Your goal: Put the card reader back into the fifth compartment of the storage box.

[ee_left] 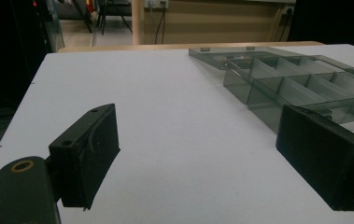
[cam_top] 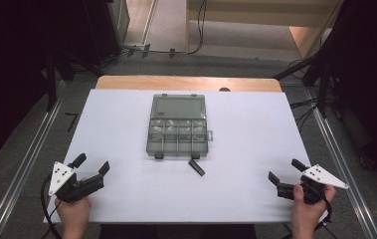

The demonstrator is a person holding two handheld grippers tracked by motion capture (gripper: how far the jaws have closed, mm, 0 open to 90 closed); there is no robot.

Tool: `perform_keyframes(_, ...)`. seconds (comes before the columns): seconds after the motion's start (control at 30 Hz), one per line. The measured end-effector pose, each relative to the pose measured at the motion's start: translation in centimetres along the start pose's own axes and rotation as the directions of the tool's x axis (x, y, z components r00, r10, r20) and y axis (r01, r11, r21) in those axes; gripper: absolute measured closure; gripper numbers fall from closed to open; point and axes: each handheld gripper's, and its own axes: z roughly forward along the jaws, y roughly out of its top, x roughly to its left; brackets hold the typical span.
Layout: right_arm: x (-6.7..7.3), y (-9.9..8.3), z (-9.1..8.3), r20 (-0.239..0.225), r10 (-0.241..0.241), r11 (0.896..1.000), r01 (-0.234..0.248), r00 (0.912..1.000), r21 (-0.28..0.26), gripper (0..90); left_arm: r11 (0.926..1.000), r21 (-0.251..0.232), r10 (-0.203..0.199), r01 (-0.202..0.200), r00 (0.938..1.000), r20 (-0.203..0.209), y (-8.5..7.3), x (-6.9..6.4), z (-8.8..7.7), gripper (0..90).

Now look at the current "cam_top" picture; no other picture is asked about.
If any group of small white parts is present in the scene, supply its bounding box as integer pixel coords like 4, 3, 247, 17
150, 119, 207, 135

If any black curtain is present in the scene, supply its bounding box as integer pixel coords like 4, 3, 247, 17
0, 0, 114, 167
321, 0, 377, 177

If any clear plastic compartment box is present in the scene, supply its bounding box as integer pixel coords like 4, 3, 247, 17
145, 94, 215, 160

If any small black bar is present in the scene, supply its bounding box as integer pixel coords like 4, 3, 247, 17
188, 158, 206, 177

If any wooden table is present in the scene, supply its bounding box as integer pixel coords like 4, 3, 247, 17
94, 75, 283, 94

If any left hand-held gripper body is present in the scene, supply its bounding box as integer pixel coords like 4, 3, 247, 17
47, 161, 106, 204

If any beige wooden furniture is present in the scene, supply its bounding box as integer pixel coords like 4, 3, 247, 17
185, 0, 343, 60

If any bundle of black floor cables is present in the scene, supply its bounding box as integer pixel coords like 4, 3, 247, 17
289, 98, 321, 128

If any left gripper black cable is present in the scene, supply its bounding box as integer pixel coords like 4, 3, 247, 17
40, 173, 63, 239

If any metal floor rail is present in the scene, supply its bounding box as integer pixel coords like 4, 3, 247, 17
0, 98, 66, 239
303, 89, 377, 239

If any black metal stand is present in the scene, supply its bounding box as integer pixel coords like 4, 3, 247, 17
274, 53, 334, 119
41, 46, 105, 113

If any person's left hand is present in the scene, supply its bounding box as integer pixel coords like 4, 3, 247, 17
54, 178, 93, 232

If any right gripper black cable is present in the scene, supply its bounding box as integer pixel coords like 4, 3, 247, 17
282, 190, 339, 239

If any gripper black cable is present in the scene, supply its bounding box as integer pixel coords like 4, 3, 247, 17
282, 190, 339, 239
40, 173, 63, 239

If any white board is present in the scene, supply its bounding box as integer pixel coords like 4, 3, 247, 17
42, 89, 329, 224

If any person's right hand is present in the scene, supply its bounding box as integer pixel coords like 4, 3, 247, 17
289, 183, 337, 232

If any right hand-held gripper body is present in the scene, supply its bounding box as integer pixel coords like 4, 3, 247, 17
276, 163, 350, 205

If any black hanging cable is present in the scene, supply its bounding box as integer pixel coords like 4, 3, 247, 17
119, 0, 209, 58

